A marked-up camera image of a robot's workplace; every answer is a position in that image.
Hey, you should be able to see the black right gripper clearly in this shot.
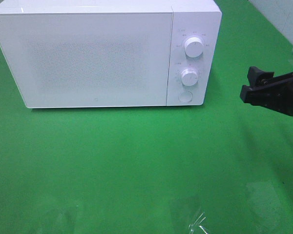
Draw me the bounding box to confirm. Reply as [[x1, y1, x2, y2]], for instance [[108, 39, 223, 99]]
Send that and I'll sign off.
[[240, 66, 293, 117]]

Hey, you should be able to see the white microwave knob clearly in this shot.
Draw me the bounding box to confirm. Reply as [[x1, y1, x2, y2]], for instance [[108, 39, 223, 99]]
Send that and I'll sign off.
[[184, 36, 204, 58], [181, 69, 198, 86]]

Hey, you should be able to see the round door release button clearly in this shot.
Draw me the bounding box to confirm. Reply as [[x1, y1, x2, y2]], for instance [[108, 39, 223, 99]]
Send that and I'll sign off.
[[178, 91, 193, 103]]

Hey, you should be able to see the white microwave door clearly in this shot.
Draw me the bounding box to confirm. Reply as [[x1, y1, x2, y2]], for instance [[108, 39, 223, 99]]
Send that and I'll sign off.
[[0, 13, 172, 108]]

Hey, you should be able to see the clear tape patch right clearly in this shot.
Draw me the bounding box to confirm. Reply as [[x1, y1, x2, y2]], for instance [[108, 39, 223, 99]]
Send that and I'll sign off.
[[246, 181, 283, 234]]

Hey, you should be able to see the clear tape strip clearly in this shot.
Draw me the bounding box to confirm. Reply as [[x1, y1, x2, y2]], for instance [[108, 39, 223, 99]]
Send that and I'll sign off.
[[188, 210, 211, 234]]

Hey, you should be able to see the white microwave oven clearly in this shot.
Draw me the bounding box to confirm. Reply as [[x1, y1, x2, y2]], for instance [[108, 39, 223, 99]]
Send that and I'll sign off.
[[0, 0, 222, 109]]

